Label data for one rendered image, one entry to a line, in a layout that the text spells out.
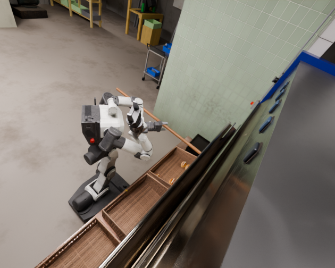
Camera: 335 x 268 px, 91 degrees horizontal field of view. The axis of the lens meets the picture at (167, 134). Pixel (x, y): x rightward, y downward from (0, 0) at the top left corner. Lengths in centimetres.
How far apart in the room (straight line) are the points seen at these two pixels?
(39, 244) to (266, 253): 230
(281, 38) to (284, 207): 223
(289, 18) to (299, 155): 210
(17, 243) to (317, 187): 244
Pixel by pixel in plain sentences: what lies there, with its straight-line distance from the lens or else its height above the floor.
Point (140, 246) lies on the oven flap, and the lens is 90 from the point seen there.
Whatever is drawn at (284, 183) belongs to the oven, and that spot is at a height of 210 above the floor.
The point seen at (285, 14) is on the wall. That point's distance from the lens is 243.
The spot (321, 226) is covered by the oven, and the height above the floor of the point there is 210.
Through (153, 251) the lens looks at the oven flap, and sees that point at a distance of 57.
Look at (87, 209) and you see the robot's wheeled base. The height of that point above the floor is 19.
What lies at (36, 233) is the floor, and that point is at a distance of 246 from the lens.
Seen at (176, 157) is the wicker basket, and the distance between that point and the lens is 223.
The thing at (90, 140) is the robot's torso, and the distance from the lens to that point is 138.
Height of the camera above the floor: 228
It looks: 43 degrees down
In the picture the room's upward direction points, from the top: 22 degrees clockwise
